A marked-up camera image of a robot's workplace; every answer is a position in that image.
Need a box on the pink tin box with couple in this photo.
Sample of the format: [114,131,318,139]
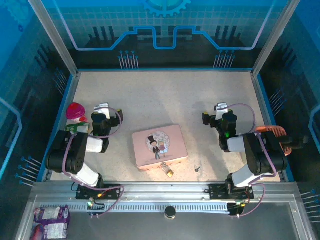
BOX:
[131,124,189,172]

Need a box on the green snack bag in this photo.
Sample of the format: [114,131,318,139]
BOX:
[65,121,90,137]

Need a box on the pink red lidded cup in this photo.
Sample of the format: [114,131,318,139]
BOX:
[65,102,88,124]

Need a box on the orange plastic rack holder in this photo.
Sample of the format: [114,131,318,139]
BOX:
[254,124,292,157]

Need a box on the black round knob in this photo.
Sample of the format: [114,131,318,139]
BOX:
[164,206,177,221]

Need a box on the purple snack bag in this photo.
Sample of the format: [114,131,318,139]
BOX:
[30,204,72,240]

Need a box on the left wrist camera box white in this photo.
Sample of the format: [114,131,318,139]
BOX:
[94,102,111,119]

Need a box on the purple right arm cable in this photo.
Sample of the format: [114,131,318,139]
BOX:
[227,103,278,218]

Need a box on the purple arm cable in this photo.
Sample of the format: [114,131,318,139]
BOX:
[227,103,278,218]
[62,107,126,218]

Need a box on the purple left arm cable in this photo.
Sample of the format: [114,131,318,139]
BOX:
[62,107,126,218]

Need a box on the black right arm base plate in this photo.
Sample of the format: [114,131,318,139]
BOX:
[208,183,255,201]

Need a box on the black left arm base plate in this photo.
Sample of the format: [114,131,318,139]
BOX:
[75,184,122,200]

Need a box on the black brush handle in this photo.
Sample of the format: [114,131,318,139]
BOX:
[278,134,310,151]

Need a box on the aluminium mounting rail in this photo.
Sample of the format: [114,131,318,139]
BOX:
[32,181,301,204]

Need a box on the slotted grey cable duct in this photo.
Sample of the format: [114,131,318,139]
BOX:
[39,201,231,214]

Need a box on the aluminium frame post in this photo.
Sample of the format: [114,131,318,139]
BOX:
[251,0,301,77]
[27,0,81,77]

